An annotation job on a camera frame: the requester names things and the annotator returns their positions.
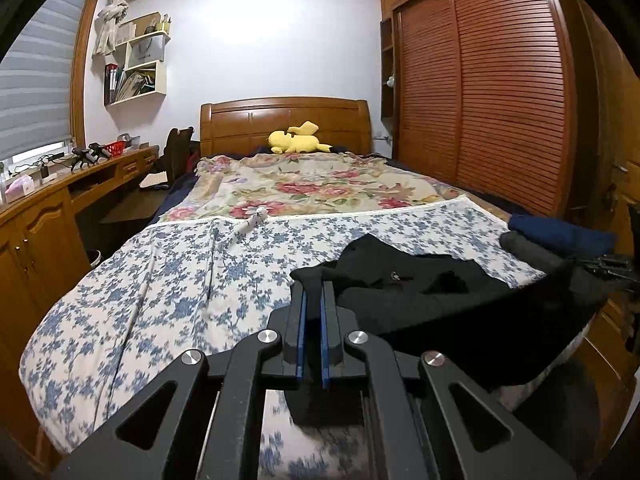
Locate black buttoned coat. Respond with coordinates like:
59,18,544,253
287,232,613,428

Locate wooden headboard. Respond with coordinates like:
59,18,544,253
200,96,373,157

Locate blue floral bed sheet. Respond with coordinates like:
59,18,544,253
20,195,591,480

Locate dark wooden chair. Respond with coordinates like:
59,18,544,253
100,126,195,226

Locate white wall shelf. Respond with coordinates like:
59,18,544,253
103,12,172,107

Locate black tools on desk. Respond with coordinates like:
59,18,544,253
70,142,111,171

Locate wooden slatted wardrobe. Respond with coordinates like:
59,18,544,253
378,0,576,218

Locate wooden door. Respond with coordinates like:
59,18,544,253
575,0,640,261

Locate pink box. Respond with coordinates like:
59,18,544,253
5,177,36,197

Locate cream tied curtain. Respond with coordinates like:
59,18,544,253
92,0,138,56

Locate folded grey cloth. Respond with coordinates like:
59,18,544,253
500,232,576,275

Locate grey window blind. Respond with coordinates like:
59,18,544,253
0,0,101,161

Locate folded navy blue cloth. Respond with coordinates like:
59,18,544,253
507,213,617,256

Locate yellow plush toy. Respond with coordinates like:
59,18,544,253
266,121,335,155

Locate wooden desk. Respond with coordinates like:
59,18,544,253
0,144,161,461

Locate red floral blanket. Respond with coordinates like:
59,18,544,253
160,152,463,223

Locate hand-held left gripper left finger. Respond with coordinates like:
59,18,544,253
52,280,308,480

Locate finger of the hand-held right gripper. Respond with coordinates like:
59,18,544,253
576,255,640,278

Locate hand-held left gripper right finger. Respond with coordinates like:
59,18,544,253
320,280,576,480

